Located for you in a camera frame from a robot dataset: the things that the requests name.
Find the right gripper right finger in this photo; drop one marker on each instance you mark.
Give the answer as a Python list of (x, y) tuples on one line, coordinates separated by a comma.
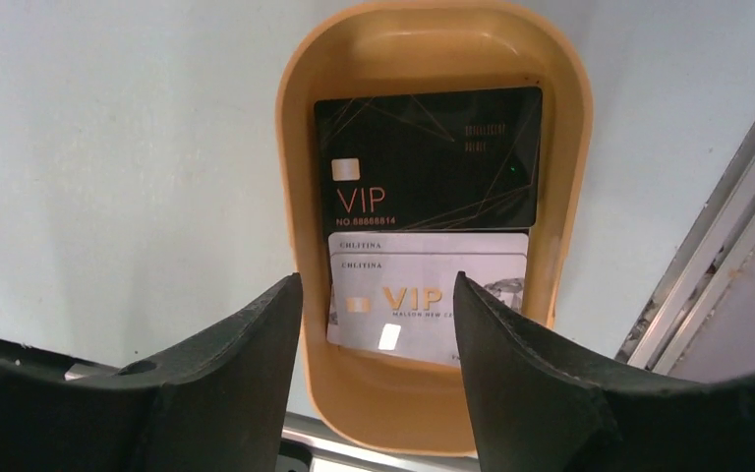
[(540, 402)]

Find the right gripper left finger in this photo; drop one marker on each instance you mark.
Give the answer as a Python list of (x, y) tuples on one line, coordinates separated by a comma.
[(215, 401)]

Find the white vip card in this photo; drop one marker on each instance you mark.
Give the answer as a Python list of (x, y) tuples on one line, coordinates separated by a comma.
[(401, 305), (434, 243)]

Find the black VIP card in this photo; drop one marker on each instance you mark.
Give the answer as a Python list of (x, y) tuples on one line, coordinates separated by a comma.
[(443, 161)]

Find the orange plastic tray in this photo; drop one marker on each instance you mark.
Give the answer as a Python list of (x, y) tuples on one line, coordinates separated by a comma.
[(408, 47)]

